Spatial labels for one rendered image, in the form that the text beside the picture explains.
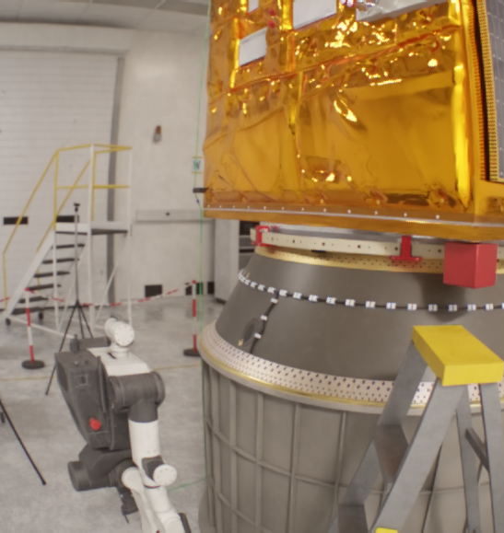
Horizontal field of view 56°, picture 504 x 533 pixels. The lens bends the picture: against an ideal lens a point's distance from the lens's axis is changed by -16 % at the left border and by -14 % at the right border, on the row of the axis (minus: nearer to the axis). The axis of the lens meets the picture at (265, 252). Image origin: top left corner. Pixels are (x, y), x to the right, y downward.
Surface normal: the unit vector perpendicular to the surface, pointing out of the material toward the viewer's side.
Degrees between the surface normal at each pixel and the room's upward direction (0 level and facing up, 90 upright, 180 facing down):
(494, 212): 93
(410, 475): 87
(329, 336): 62
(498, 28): 90
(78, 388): 90
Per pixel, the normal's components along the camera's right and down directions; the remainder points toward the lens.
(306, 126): -0.75, -0.04
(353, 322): -0.44, -0.40
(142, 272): 0.53, 0.08
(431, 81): -0.83, 0.16
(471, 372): -0.07, 0.08
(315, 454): -0.56, 0.06
